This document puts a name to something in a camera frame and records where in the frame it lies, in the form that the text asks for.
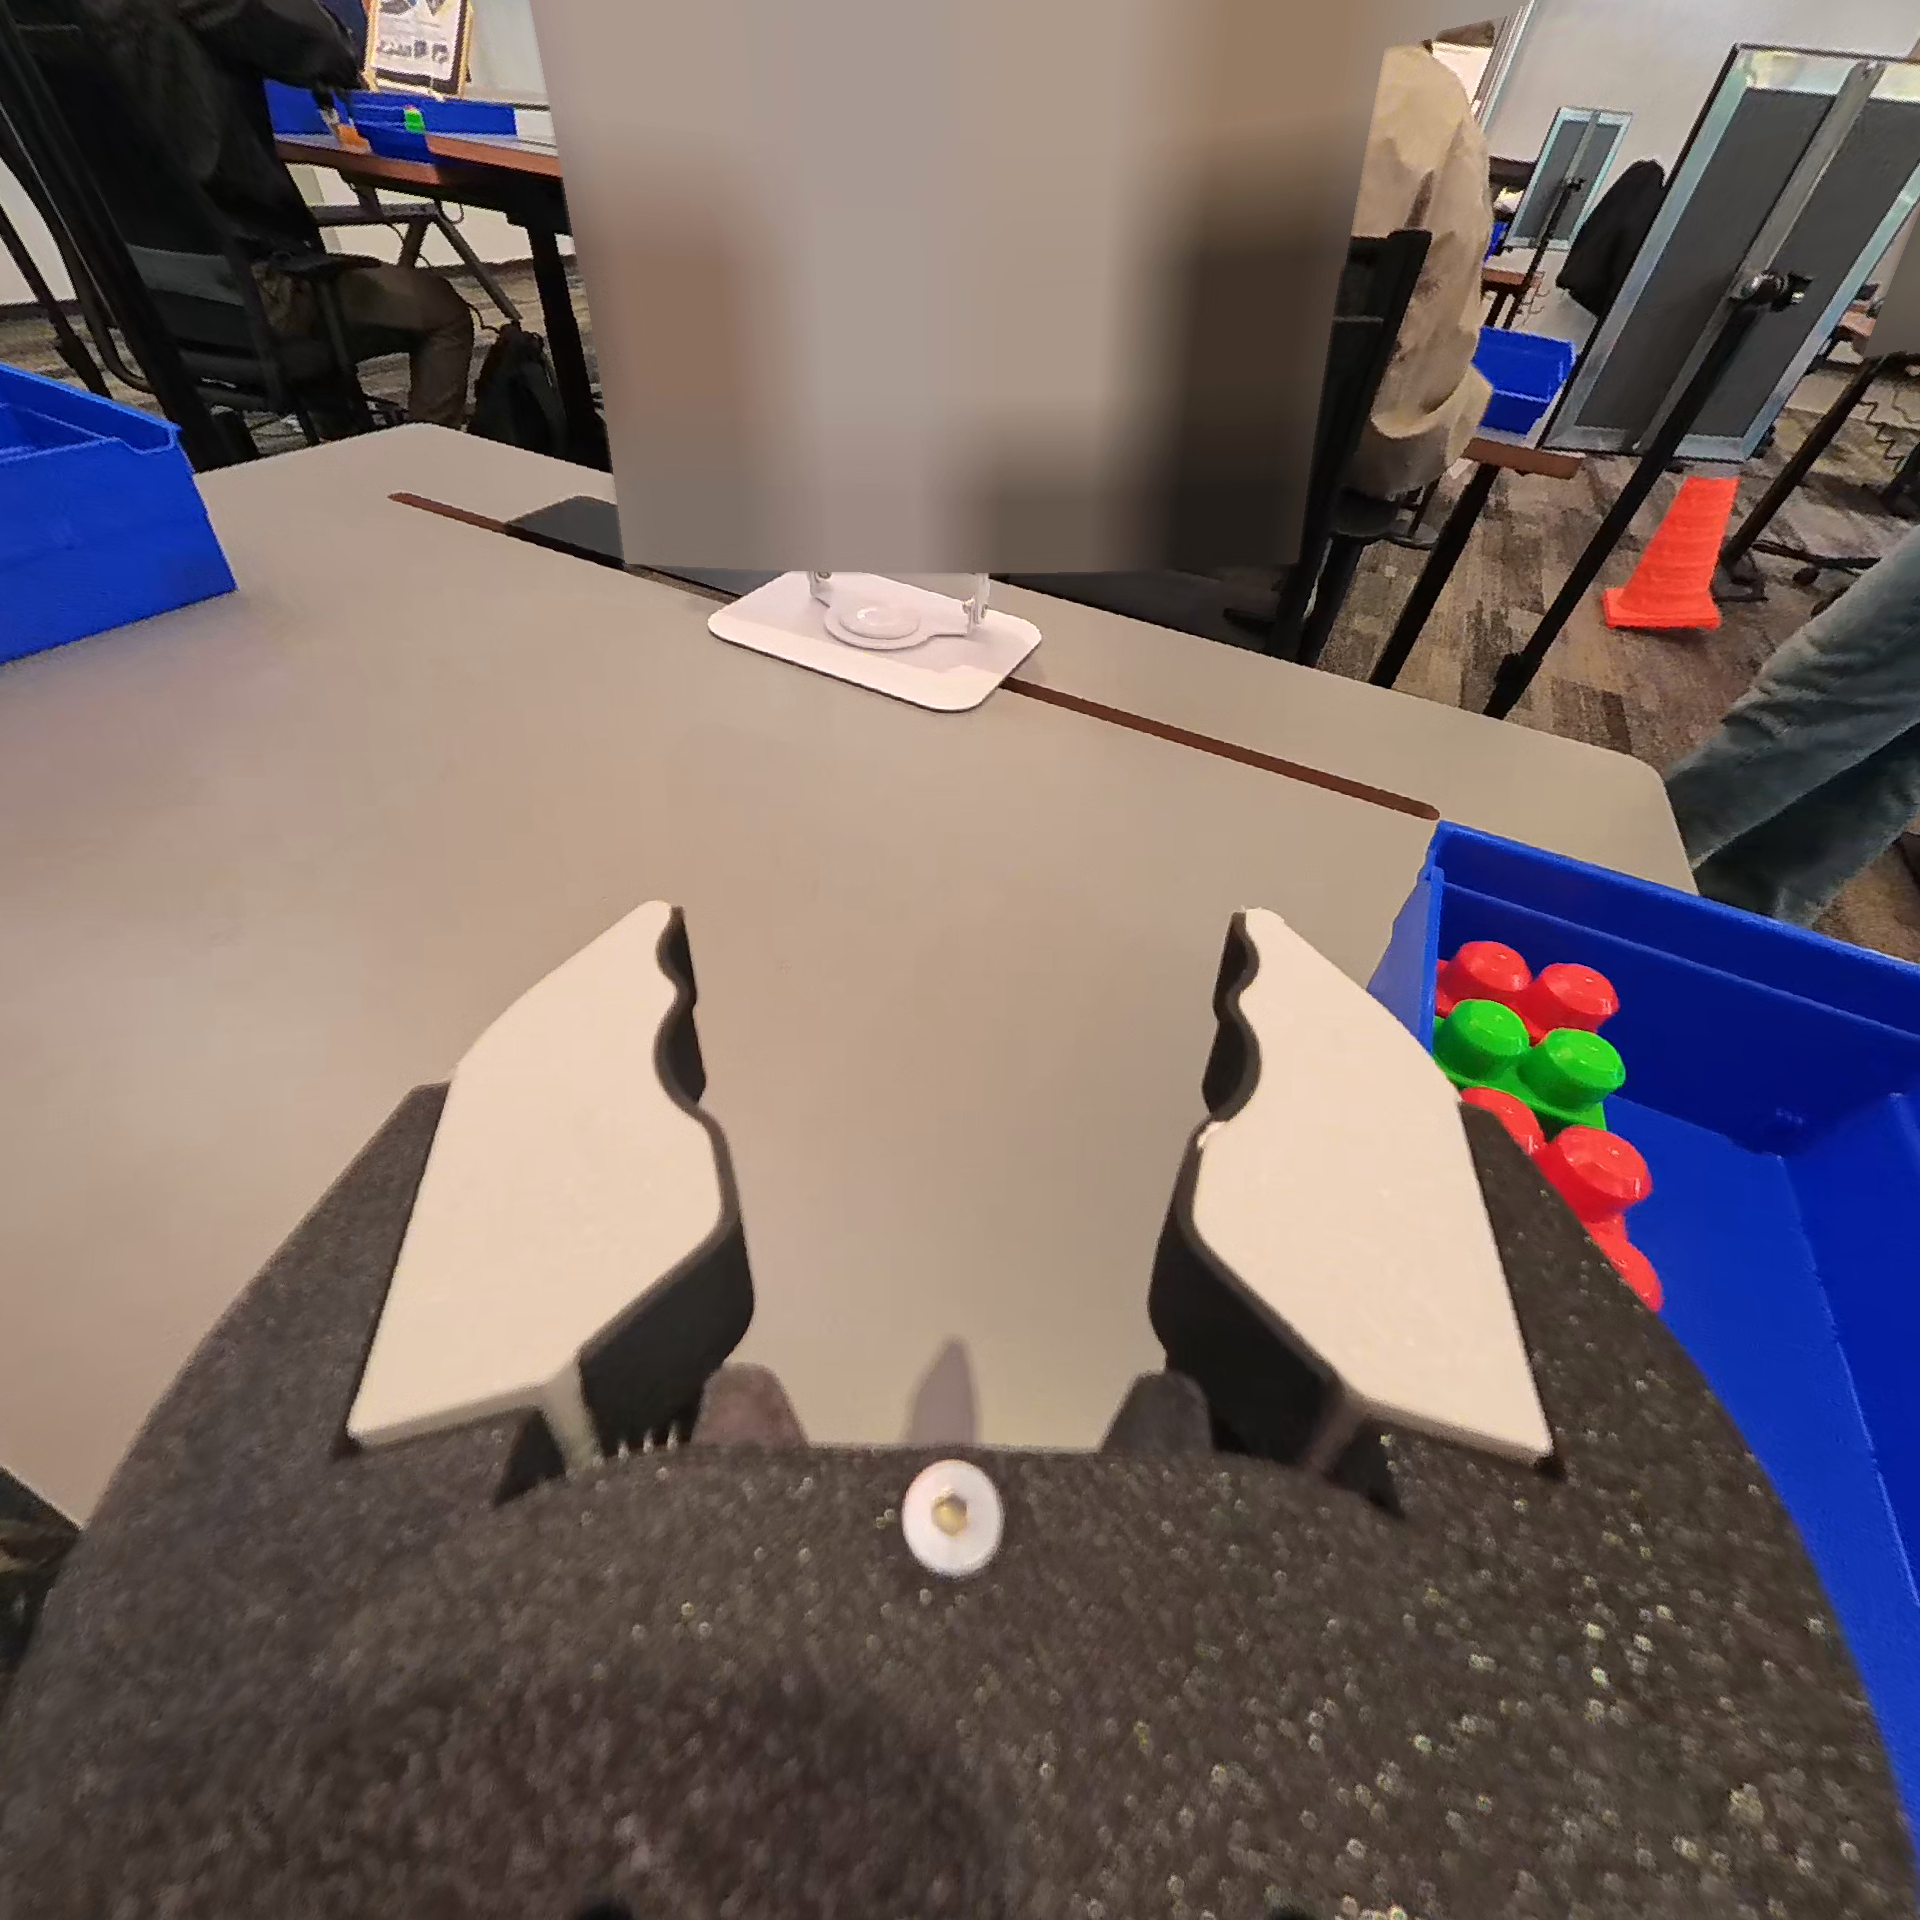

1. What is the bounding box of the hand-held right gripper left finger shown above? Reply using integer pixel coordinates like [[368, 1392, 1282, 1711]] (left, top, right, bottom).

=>
[[342, 899, 758, 1468]]

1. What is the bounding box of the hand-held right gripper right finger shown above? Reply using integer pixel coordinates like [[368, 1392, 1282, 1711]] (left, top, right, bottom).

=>
[[1144, 908, 1562, 1470]]

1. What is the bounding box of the blue plastic bin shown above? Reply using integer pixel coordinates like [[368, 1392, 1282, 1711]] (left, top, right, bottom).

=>
[[0, 363, 236, 665]]

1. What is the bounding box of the green mega block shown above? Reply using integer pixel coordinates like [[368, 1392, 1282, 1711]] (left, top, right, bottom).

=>
[[1430, 999, 1630, 1129]]

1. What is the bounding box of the large red mega block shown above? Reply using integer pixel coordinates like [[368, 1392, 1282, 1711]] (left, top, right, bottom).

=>
[[1463, 1084, 1665, 1316]]

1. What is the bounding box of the small red mega block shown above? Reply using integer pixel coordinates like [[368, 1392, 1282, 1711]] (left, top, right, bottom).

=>
[[1433, 942, 1623, 1036]]

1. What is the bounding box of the blue bin with coloured blocks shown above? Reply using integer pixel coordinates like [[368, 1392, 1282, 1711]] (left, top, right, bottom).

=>
[[1369, 813, 1920, 1731]]

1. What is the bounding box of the black tripod stand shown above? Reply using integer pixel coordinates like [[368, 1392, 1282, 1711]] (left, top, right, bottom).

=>
[[1485, 269, 1806, 721]]

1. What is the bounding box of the white document stand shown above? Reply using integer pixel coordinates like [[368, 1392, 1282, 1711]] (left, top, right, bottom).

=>
[[712, 568, 1048, 717]]

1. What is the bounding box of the black rectangular table panel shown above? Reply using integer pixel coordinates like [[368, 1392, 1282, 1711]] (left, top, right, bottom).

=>
[[505, 493, 625, 568]]

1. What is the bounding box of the black office chair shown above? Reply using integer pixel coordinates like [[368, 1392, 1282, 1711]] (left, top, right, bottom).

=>
[[1001, 226, 1433, 665]]

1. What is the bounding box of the orange traffic cone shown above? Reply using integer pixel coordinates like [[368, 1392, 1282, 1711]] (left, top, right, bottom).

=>
[[1608, 480, 1744, 631]]

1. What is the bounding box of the brown background table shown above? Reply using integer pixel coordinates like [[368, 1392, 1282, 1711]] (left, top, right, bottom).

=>
[[1369, 434, 1582, 693], [279, 124, 620, 475]]

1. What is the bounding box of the black backpack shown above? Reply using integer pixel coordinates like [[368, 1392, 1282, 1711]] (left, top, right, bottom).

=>
[[475, 324, 573, 464]]

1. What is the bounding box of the small blue background bin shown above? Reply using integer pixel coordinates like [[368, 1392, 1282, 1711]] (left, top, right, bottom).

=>
[[1474, 324, 1580, 434]]

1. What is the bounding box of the large grey framed panel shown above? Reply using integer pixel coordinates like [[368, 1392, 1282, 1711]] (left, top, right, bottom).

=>
[[1546, 47, 1894, 460]]

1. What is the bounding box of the black hanging jacket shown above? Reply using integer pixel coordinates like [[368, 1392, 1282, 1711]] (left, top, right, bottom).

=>
[[1562, 157, 1670, 324]]

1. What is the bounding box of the small grey framed panel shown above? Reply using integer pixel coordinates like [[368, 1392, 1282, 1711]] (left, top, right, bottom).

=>
[[1506, 107, 1635, 254]]

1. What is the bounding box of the blue bin with green block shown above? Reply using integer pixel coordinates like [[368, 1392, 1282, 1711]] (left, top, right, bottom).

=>
[[270, 80, 436, 157]]

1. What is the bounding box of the background instruction board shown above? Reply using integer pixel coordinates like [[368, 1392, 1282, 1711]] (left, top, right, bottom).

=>
[[364, 0, 475, 92]]

